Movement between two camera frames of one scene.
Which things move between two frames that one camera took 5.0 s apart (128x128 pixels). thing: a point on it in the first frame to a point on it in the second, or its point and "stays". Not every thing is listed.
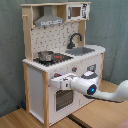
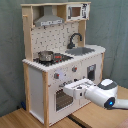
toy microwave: x=75 y=12 stays
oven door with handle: x=63 y=98 stays
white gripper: x=63 y=81 to x=77 y=89
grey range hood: x=48 y=18 stays
